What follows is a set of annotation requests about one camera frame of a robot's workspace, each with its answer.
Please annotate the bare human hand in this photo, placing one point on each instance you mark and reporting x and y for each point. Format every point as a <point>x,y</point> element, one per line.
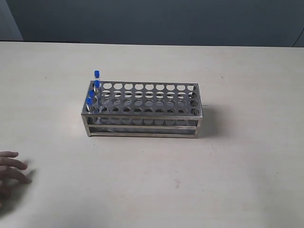
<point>10,169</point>

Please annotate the blue-capped tube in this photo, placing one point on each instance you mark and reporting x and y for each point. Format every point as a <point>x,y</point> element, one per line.
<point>90,109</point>
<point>97,81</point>
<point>98,98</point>
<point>91,95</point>

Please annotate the stainless steel test tube rack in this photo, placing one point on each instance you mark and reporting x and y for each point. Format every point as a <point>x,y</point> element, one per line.
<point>145,109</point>

